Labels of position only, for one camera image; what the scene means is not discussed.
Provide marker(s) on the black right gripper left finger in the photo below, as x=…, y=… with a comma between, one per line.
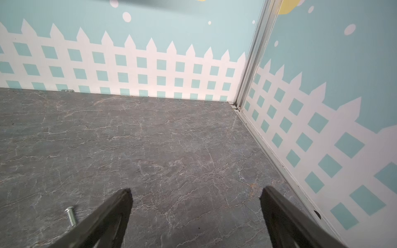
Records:
x=104, y=228

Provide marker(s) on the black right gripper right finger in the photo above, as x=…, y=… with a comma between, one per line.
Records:
x=288, y=227

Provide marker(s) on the silver screw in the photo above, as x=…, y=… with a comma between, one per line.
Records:
x=71, y=216

